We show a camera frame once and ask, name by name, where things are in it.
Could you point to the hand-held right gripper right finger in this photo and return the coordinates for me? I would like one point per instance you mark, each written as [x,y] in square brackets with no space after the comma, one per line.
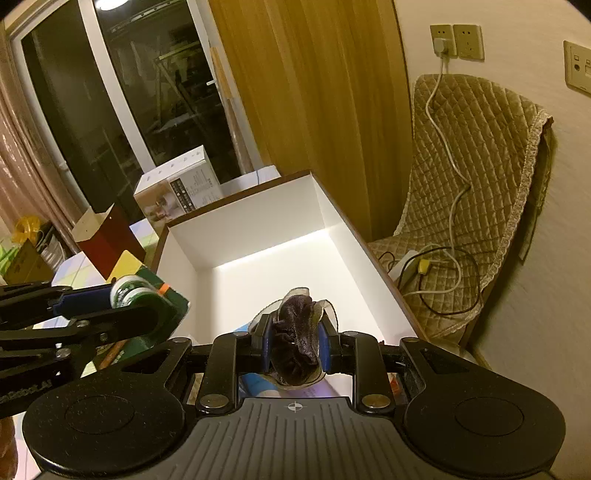
[325,346]

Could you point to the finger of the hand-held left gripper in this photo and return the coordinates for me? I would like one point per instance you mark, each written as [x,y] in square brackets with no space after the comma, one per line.
[115,325]
[83,300]

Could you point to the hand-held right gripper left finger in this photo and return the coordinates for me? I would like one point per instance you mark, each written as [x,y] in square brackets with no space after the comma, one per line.
[267,344]

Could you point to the blue and white tube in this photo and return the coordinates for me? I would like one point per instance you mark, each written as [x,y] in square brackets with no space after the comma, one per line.
[258,385]

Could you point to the green foil packet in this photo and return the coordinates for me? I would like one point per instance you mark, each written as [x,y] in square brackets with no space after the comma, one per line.
[143,281]

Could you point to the brown shoe box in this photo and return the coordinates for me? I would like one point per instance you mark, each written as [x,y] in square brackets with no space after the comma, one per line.
[258,221]

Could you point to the dark red carton box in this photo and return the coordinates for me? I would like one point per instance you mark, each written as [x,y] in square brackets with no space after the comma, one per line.
[111,244]

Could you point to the large cardboard box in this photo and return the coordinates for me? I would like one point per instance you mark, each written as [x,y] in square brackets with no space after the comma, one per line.
[25,265]

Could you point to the yellow plastic bag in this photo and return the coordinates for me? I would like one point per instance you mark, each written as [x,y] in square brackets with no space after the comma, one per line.
[25,228]

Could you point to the white power strip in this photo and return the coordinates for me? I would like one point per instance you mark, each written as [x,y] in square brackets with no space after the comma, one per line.
[406,265]

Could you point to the beige curtain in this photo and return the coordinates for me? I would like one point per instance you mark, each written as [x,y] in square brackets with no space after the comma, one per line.
[23,161]

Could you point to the white product box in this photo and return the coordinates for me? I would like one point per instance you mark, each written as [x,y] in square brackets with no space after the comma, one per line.
[184,184]

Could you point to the glass sliding door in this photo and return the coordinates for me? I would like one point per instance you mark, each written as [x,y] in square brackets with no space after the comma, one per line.
[138,92]

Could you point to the wooden door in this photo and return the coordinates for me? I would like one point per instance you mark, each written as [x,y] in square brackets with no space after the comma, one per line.
[314,92]

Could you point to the ceiling lamp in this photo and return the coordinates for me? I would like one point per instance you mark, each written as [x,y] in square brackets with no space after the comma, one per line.
[111,3]

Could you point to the wall outlet with plug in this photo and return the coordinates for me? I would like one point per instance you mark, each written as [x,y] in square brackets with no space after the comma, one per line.
[438,31]

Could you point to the empty wall outlet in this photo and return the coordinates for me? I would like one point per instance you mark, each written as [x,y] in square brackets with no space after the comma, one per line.
[468,41]

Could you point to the wall socket plate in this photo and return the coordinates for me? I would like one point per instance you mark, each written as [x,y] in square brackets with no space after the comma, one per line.
[579,67]

